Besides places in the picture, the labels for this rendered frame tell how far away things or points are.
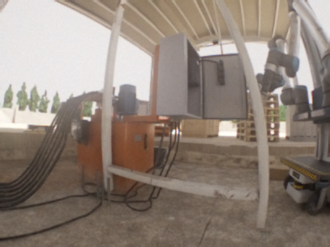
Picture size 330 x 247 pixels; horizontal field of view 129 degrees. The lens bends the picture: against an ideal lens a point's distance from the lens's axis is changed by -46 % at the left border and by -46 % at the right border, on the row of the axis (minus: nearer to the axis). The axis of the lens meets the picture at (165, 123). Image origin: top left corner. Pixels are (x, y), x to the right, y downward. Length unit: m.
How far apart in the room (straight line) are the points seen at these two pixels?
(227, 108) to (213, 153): 1.25
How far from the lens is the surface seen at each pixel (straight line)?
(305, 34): 1.79
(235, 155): 2.36
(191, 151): 2.49
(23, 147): 2.64
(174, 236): 0.84
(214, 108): 1.28
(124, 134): 1.18
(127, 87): 1.61
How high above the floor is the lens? 0.56
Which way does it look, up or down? 2 degrees up
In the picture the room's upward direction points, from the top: 2 degrees clockwise
